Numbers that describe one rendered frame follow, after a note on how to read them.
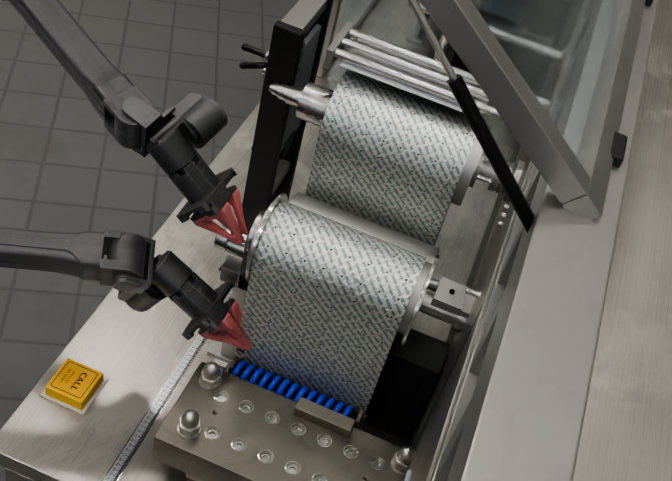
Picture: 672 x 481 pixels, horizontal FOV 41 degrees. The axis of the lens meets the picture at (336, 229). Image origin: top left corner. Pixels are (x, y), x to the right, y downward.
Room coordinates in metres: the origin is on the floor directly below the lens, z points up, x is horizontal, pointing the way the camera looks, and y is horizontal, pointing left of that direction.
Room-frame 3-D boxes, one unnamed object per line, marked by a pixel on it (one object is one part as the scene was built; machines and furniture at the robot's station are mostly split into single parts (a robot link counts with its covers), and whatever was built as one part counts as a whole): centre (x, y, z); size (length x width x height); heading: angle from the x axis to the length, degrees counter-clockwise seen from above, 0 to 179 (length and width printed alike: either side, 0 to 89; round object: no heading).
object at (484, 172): (1.19, -0.23, 1.34); 0.07 x 0.07 x 0.07; 81
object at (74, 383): (0.87, 0.36, 0.91); 0.07 x 0.07 x 0.02; 81
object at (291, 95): (1.25, 0.14, 1.34); 0.06 x 0.03 x 0.03; 81
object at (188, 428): (0.77, 0.13, 1.05); 0.04 x 0.04 x 0.04
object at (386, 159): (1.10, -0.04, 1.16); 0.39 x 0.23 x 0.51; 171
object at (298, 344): (0.91, -0.01, 1.11); 0.23 x 0.01 x 0.18; 81
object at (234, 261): (1.03, 0.13, 1.05); 0.06 x 0.05 x 0.31; 81
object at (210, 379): (0.86, 0.13, 1.05); 0.04 x 0.04 x 0.04
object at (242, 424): (0.78, -0.03, 1.00); 0.40 x 0.16 x 0.06; 81
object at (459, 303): (0.94, -0.20, 1.28); 0.06 x 0.05 x 0.02; 81
